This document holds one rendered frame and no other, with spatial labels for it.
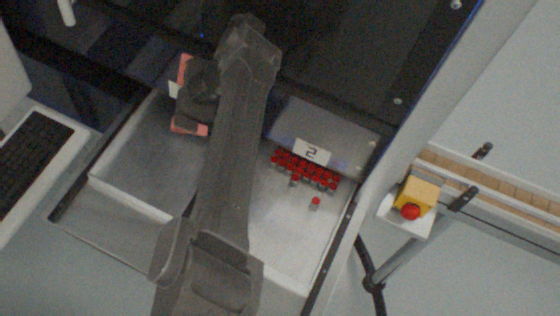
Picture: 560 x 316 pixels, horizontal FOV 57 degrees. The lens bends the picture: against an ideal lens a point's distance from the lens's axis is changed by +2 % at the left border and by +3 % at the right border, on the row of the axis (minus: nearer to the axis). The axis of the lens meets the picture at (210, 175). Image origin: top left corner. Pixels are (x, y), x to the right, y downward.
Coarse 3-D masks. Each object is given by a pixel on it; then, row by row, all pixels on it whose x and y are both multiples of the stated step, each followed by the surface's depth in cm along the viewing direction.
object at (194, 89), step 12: (192, 60) 86; (192, 72) 86; (192, 84) 83; (204, 84) 80; (192, 96) 84; (204, 96) 82; (216, 96) 82; (192, 108) 84; (204, 108) 86; (204, 120) 86
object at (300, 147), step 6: (294, 144) 116; (300, 144) 115; (306, 144) 113; (294, 150) 118; (300, 150) 117; (306, 150) 115; (312, 150) 114; (318, 150) 113; (324, 150) 112; (306, 156) 117; (312, 156) 116; (318, 156) 115; (324, 156) 114; (318, 162) 117; (324, 162) 116
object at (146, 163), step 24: (168, 96) 139; (144, 120) 135; (168, 120) 135; (120, 144) 131; (144, 144) 131; (168, 144) 131; (192, 144) 132; (96, 168) 125; (120, 168) 128; (144, 168) 128; (168, 168) 128; (192, 168) 128; (120, 192) 122; (144, 192) 124; (168, 192) 125; (192, 192) 125; (168, 216) 119
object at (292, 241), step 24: (264, 144) 131; (264, 168) 129; (264, 192) 125; (288, 192) 126; (312, 192) 126; (336, 192) 126; (264, 216) 122; (288, 216) 122; (312, 216) 123; (336, 216) 123; (264, 240) 119; (288, 240) 119; (312, 240) 119; (288, 264) 116; (312, 264) 117
